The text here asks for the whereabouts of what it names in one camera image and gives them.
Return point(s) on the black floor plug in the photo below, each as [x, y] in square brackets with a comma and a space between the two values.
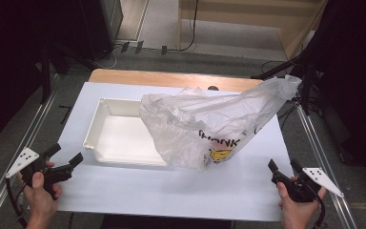
[164, 50]
[125, 46]
[138, 47]

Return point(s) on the dark curtain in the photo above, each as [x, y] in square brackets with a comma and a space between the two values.
[355, 79]
[12, 63]

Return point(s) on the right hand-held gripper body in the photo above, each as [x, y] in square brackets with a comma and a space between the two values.
[322, 181]

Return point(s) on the white plastic bin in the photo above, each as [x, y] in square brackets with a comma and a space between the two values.
[120, 136]

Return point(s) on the black cabinet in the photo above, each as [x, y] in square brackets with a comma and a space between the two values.
[101, 28]

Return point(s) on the aluminium floor rail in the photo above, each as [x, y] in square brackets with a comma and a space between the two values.
[16, 149]
[324, 159]

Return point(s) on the light wooden shelf unit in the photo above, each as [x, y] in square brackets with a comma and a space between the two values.
[235, 16]

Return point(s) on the white table cover sheet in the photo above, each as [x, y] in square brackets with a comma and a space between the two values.
[139, 191]

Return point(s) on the black metal stand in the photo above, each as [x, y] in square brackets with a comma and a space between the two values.
[46, 79]
[306, 86]

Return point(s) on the person's left hand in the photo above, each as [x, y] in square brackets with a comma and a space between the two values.
[39, 202]

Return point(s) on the dark table grommet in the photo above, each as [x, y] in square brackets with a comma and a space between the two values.
[213, 88]

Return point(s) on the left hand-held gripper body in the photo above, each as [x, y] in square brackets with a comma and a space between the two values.
[24, 160]

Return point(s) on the person's right hand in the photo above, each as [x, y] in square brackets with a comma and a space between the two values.
[295, 211]

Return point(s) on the clear plastic bag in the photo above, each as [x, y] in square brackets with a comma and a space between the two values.
[203, 117]

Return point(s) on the person's dark clothing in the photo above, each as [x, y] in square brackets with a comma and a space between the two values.
[165, 223]

